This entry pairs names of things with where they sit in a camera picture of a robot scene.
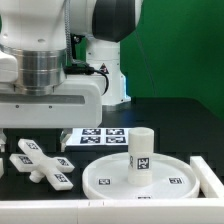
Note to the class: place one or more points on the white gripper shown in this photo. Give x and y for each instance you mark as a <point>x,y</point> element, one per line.
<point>76,103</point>

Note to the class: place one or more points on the white round table top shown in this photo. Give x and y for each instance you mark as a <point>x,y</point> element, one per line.
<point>121,176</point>

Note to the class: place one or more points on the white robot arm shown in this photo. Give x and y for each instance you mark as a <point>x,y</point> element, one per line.
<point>59,61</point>

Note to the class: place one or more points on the white marker tag sheet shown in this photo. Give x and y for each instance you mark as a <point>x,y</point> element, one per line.
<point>98,136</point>

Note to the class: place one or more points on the small white block left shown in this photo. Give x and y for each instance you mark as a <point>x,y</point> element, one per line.
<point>1,168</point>

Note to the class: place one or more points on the white L-shaped frame border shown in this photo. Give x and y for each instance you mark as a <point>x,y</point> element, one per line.
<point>206,210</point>

